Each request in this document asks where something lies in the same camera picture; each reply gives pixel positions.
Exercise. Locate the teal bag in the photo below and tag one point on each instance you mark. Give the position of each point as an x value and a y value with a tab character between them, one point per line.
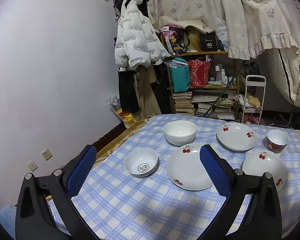
180	77

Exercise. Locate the white utility cart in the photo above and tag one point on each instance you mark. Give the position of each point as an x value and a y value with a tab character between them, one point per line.
264	92

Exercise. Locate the white puffer jacket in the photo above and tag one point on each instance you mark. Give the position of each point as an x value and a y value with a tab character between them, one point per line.
135	37

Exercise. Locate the black box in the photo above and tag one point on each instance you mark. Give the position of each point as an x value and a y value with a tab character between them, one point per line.
208	42

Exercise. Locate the dark green pole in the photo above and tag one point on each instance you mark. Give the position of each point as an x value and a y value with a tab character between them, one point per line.
223	91

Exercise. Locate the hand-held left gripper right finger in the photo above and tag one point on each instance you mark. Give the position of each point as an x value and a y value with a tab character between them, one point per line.
215	172

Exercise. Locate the yellow red packet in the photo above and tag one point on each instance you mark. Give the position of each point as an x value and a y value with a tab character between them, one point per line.
126	118

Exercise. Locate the stack of old books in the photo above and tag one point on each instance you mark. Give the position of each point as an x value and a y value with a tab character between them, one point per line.
182	103

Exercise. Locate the pile of pink toys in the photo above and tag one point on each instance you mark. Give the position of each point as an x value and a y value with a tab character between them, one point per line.
250	118

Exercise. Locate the white duvet with black zipper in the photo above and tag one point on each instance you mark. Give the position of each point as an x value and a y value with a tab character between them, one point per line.
277	75

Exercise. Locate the beige coat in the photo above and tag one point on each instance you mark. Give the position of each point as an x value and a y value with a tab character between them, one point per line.
146	97

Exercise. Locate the row of white bottles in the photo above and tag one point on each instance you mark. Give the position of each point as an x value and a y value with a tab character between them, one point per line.
223	76

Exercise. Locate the clear plastic bag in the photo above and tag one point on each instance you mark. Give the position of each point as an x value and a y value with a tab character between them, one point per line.
221	32

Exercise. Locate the white printed plastic bag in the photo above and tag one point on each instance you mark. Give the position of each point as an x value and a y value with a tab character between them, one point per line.
113	102

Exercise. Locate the pile of magazines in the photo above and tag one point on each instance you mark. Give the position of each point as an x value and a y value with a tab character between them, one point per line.
215	108

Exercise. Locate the red patterned bag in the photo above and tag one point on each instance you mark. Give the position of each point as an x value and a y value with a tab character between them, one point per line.
198	73

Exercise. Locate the yellow wooden shelf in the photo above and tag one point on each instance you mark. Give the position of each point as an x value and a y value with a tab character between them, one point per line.
202	53

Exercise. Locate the yellow box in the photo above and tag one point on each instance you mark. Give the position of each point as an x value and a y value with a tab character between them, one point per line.
253	100

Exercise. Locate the tan bag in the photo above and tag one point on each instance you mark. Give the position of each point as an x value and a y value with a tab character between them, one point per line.
195	40

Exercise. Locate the plain white bowl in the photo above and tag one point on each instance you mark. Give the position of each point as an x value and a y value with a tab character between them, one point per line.
180	132

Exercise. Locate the white cherry print plate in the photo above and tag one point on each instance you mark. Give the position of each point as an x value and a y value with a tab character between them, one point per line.
187	167
262	167
236	137

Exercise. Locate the pink round container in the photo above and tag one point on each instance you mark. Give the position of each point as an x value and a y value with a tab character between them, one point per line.
259	108

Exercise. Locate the light blue cloth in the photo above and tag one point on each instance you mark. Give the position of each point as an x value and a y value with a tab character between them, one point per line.
6	220

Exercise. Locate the small bowl with red seal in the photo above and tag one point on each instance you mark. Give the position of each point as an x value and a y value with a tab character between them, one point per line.
140	160

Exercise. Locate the black metal stand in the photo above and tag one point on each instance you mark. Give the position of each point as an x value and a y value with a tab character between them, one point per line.
290	115

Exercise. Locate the small red patterned bowl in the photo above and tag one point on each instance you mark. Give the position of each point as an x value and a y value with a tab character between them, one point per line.
277	137

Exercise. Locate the white pouch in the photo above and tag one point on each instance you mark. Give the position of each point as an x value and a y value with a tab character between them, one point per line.
243	101

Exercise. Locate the colourful printed bag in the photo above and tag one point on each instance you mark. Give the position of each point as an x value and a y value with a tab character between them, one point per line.
172	41

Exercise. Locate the black bag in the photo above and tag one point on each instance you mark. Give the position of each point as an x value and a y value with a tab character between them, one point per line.
250	68

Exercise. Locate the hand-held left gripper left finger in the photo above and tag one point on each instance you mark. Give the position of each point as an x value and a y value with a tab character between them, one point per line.
81	172

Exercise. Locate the blue plaid cloth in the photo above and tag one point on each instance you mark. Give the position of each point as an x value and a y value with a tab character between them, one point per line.
140	205

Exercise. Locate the pink floral curtain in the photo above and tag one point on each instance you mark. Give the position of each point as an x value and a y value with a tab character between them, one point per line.
190	0

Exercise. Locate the black hanging garment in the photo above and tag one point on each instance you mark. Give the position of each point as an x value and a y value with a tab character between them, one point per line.
162	95

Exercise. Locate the pale green pouch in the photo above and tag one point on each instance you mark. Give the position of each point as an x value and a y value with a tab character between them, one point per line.
215	83

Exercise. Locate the beige wall socket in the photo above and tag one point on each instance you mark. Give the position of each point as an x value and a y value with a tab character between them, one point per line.
46	154
32	166

